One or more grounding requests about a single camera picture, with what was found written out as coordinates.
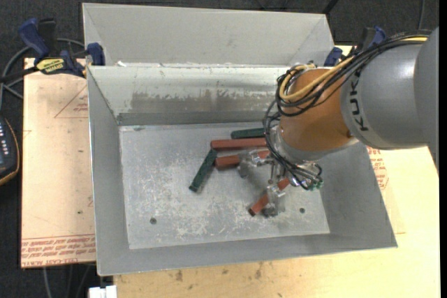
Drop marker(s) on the grey metal bin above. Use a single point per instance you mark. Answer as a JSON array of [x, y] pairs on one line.
[[174, 185]]

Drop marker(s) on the red-brown flat block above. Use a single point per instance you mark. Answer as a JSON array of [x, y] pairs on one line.
[[237, 144], [227, 162], [260, 204]]

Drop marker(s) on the brown cardboard board, red print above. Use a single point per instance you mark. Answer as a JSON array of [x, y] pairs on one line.
[[56, 157]]

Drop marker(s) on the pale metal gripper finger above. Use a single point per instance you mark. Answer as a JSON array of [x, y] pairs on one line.
[[248, 165], [276, 200]]

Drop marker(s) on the dark green flat block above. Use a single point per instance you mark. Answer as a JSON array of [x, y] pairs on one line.
[[248, 133], [204, 171]]

